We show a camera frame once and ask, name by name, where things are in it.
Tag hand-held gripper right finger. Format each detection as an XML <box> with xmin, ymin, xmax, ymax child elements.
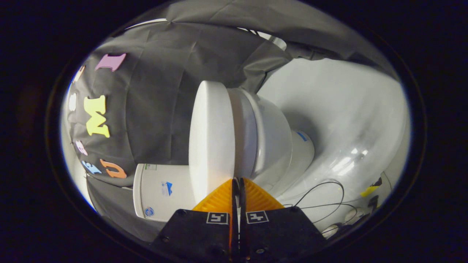
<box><xmin>239</xmin><ymin>178</ymin><xmax>328</xmax><ymax>263</ymax></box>

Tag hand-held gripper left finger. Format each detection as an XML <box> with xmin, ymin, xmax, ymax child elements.
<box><xmin>150</xmin><ymin>178</ymin><xmax>240</xmax><ymax>263</ymax></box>

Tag white toilet lid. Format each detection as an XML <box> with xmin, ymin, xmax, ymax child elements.
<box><xmin>188</xmin><ymin>81</ymin><xmax>236</xmax><ymax>205</ymax></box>

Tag white ceramic toilet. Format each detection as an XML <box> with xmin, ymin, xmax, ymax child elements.
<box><xmin>133</xmin><ymin>88</ymin><xmax>315</xmax><ymax>222</ymax></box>

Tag white tank cover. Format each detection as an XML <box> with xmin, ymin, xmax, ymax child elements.
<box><xmin>133</xmin><ymin>164</ymin><xmax>145</xmax><ymax>220</ymax></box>

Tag yellow and black object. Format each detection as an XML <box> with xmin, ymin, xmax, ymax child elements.
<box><xmin>360</xmin><ymin>177</ymin><xmax>383</xmax><ymax>198</ymax></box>

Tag black backdrop cloth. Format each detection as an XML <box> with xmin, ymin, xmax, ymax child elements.
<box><xmin>66</xmin><ymin>0</ymin><xmax>399</xmax><ymax>243</ymax></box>

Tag thin black cable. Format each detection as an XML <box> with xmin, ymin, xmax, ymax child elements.
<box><xmin>282</xmin><ymin>180</ymin><xmax>359</xmax><ymax>225</ymax></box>

